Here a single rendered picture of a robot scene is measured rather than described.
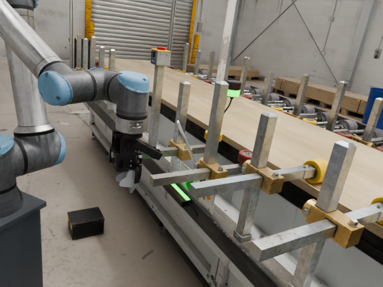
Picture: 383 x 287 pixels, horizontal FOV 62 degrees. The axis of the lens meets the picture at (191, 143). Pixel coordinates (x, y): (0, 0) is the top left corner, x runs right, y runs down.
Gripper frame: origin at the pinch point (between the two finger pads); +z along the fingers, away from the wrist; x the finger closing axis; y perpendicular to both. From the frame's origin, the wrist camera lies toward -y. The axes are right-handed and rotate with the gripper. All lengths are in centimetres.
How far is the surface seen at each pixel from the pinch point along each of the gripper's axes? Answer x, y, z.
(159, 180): 1.4, -8.7, -2.5
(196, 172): 0.8, -23.2, -3.3
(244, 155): 0.9, -44.4, -7.9
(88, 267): -59, -2, 83
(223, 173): 4.9, -32.1, -3.4
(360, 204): 41, -58, -7
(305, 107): -82, -179, -1
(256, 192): 22.7, -32.0, -5.5
